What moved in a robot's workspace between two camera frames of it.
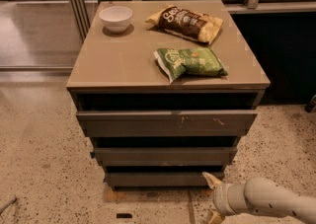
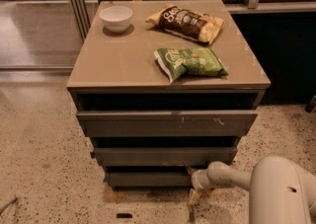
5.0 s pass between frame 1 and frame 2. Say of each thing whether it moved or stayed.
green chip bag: stayed
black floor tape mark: stayed
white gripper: moved
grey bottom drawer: stayed
